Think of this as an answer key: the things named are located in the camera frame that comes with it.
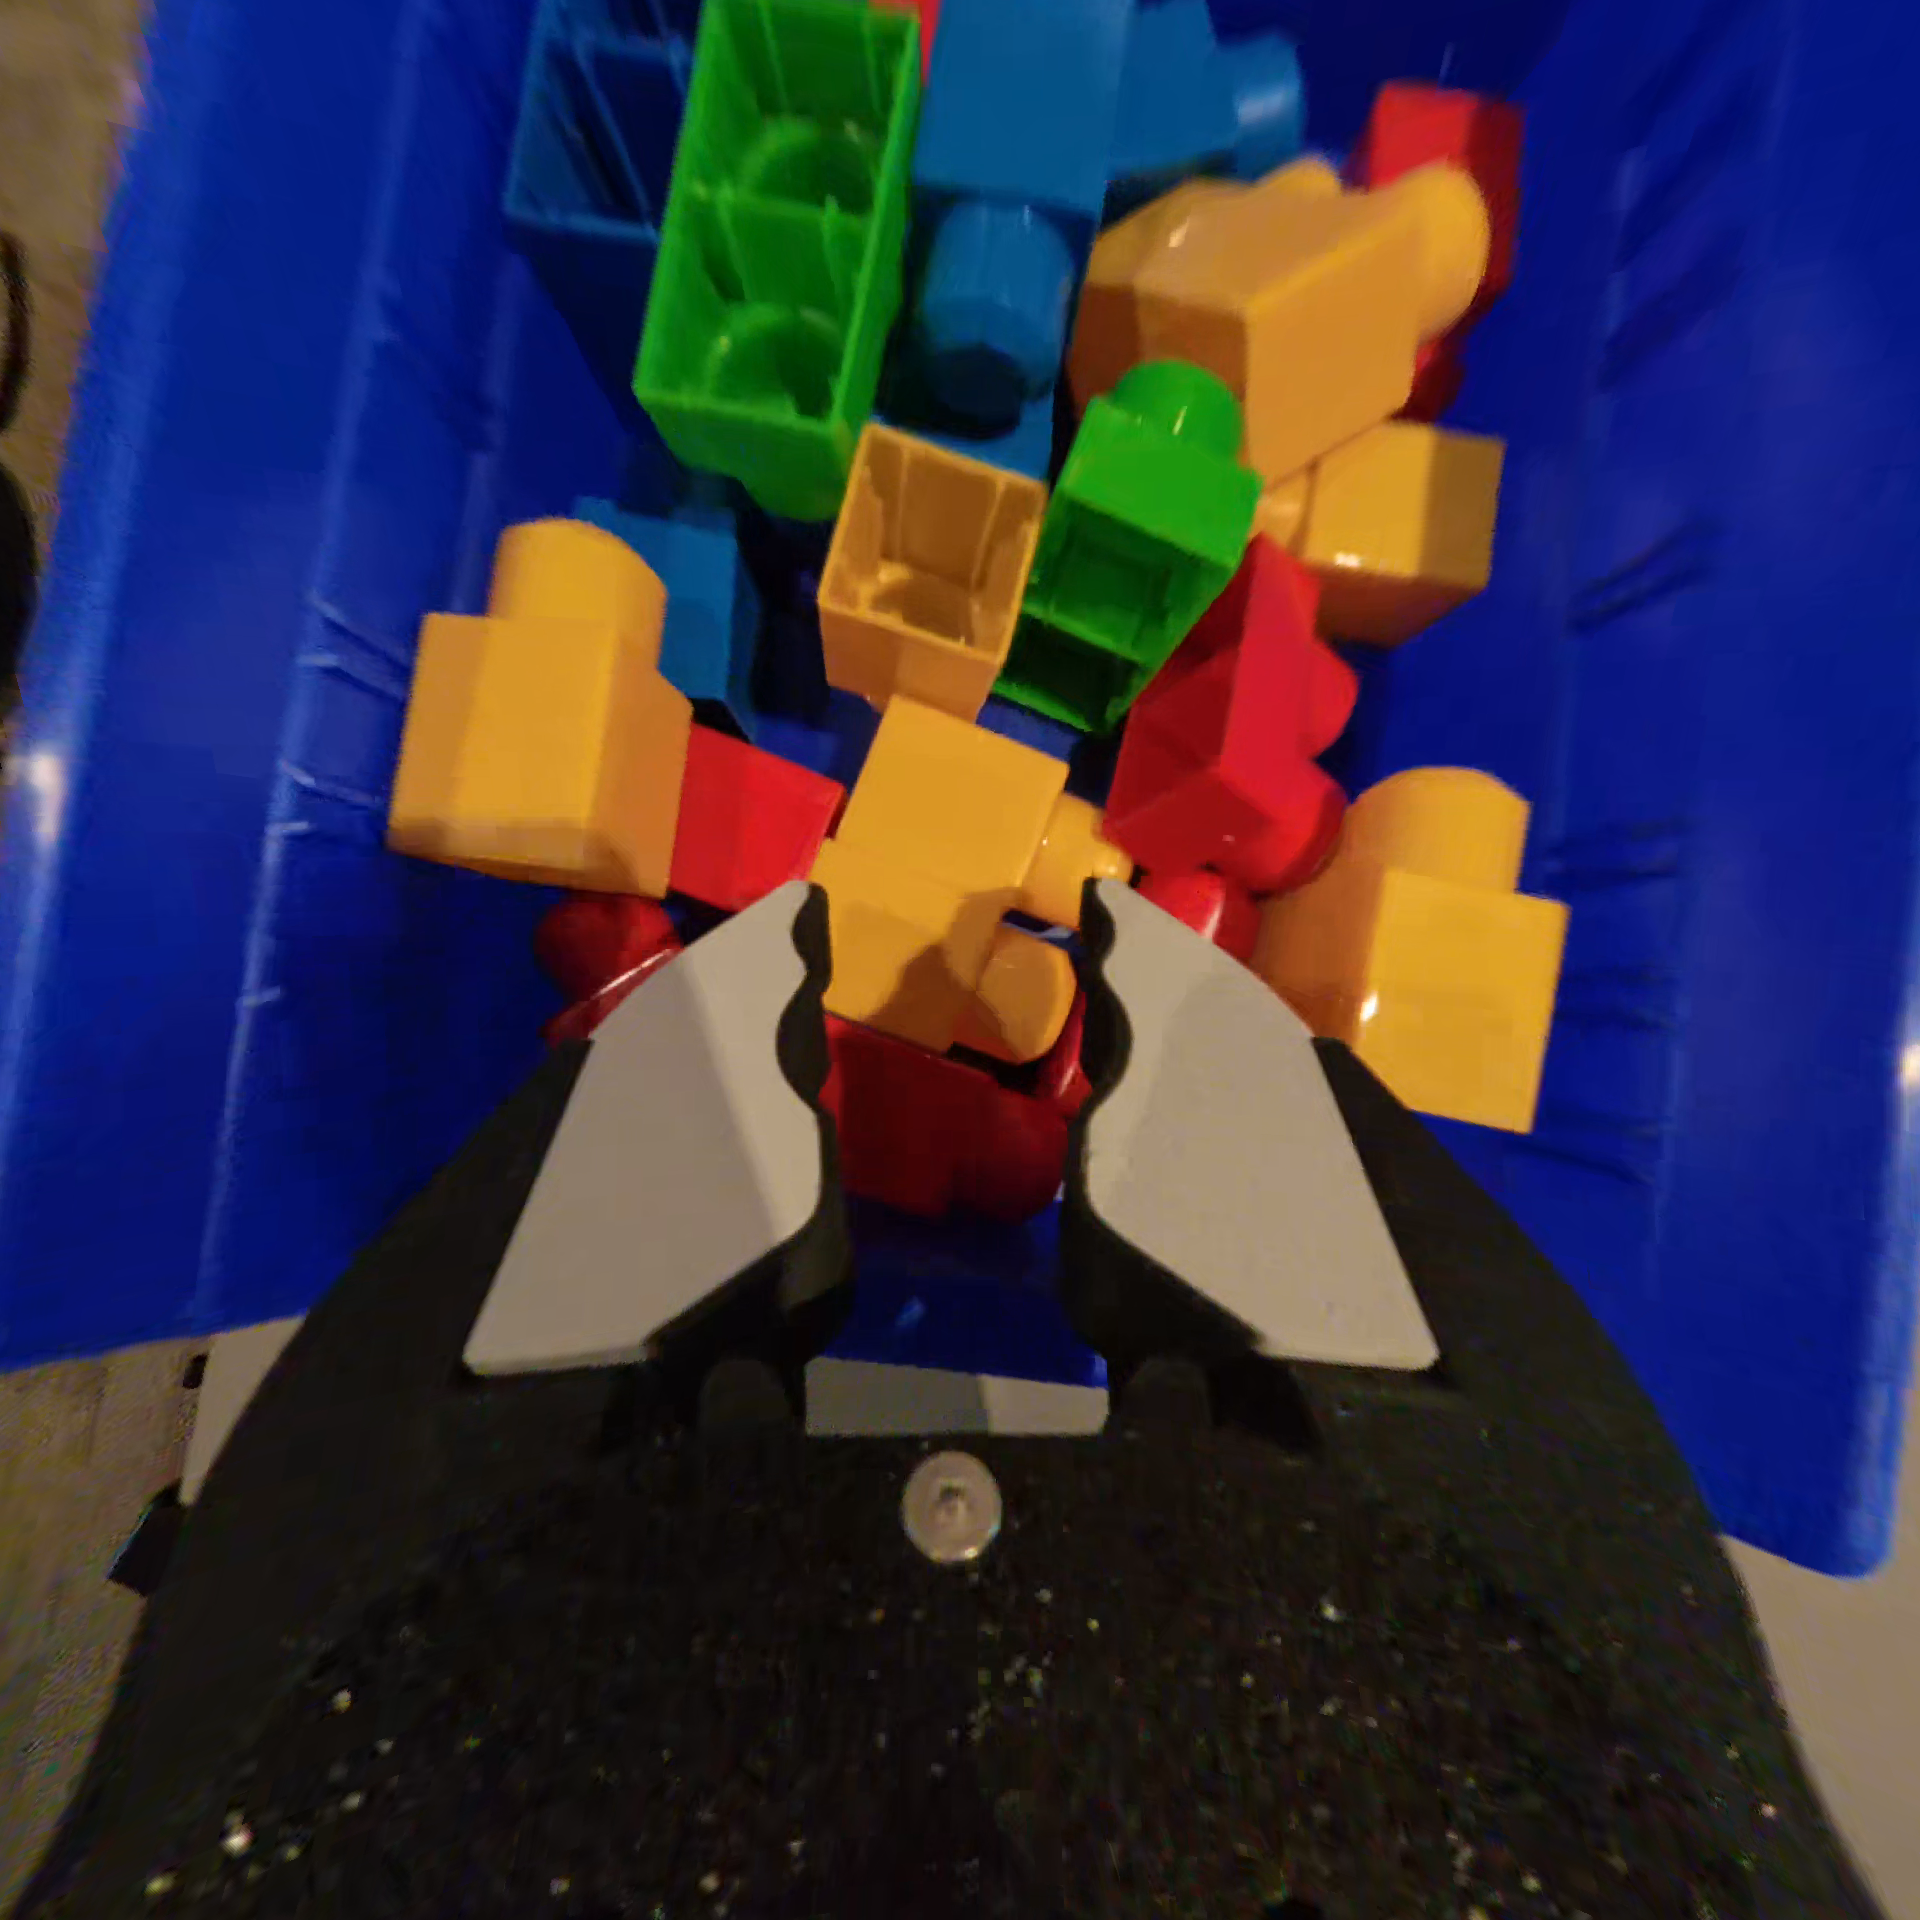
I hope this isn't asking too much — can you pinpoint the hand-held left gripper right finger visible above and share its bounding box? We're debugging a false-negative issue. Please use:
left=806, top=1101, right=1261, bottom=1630
left=1055, top=875, right=1444, bottom=1375

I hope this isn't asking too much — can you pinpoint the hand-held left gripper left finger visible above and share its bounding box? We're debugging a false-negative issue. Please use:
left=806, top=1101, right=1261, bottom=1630
left=460, top=880, right=855, bottom=1384

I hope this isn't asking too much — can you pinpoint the blue plastic block bin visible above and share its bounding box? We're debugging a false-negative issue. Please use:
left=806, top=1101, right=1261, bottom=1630
left=0, top=0, right=1920, bottom=1579

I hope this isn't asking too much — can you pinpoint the pile of colourful mega blocks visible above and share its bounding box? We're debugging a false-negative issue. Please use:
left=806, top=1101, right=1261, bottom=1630
left=385, top=0, right=1573, bottom=1225

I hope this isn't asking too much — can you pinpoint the black strap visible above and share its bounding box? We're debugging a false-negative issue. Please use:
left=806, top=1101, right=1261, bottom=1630
left=105, top=1487, right=189, bottom=1601

